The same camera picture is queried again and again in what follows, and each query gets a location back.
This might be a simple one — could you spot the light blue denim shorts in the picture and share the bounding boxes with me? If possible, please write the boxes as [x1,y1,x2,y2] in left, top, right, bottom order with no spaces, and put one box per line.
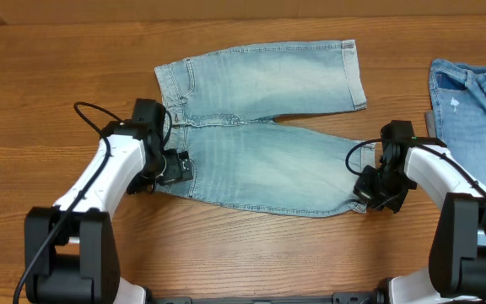
[154,40,375,217]

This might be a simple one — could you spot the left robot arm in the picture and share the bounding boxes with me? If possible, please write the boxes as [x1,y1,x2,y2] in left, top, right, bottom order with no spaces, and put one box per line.
[13,99,192,304]

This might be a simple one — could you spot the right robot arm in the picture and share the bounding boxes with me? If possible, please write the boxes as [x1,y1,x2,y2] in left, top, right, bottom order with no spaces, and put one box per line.
[354,120,486,304]

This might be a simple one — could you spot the blue jeans stack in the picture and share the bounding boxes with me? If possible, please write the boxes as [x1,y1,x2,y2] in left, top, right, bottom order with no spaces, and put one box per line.
[429,59,486,185]

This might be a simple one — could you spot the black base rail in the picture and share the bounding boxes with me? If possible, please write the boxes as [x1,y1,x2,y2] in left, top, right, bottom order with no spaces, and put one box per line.
[148,291,382,304]

